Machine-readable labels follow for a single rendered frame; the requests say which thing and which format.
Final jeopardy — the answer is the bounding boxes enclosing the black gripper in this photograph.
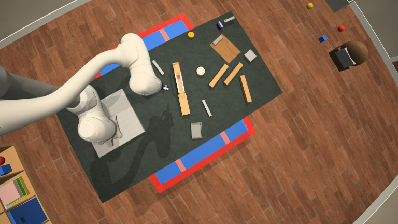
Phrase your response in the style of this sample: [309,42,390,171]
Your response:
[161,83,169,91]

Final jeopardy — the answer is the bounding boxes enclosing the wooden clipboard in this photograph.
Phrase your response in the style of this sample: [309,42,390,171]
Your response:
[210,34,237,62]

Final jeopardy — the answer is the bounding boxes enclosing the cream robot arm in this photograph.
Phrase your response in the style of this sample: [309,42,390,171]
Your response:
[0,33,162,147]

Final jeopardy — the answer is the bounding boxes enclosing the cream short cylinder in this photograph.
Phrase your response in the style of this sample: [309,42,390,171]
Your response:
[196,67,205,76]

